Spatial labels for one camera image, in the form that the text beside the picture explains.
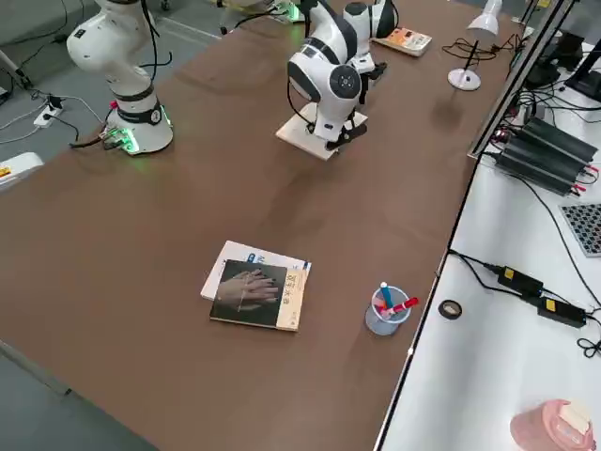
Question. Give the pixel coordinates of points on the dark hands cover book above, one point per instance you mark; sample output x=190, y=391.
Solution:
x=249, y=296

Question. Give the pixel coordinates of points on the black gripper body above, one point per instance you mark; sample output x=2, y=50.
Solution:
x=346, y=127
x=371, y=73

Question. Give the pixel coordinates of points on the red white pen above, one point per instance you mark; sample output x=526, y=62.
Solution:
x=405, y=306

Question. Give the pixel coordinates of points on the clear plastic pen cup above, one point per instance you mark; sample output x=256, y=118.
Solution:
x=380, y=324

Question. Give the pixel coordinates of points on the white power strip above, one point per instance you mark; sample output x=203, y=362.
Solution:
x=47, y=117

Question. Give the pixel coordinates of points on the black ribbed power supply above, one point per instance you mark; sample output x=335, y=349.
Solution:
x=544, y=150

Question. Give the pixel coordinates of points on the orange illustrated cover book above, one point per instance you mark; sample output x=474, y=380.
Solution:
x=404, y=37

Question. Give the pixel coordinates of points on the white desk lamp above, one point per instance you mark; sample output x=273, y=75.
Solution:
x=465, y=80

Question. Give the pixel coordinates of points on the blue pen with white tip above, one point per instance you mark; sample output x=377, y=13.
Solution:
x=386, y=296

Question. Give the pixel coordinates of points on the pink cup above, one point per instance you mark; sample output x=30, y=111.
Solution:
x=535, y=427

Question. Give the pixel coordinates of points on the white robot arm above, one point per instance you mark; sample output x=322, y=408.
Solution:
x=357, y=28
x=117, y=70

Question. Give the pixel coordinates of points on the pink pen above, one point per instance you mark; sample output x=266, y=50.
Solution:
x=387, y=314

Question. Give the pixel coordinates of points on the white device with yellow label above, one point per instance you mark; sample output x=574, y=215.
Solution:
x=19, y=171

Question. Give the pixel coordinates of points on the white blue print book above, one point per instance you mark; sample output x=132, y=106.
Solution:
x=235, y=251

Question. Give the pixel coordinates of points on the white side desk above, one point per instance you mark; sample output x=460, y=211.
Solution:
x=493, y=352

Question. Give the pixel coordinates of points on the black tape roll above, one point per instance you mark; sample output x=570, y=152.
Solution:
x=440, y=309

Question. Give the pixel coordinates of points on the black power adapter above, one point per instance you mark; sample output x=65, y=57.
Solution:
x=521, y=280
x=563, y=311

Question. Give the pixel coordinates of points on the aluminium frame post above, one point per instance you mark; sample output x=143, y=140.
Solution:
x=512, y=89

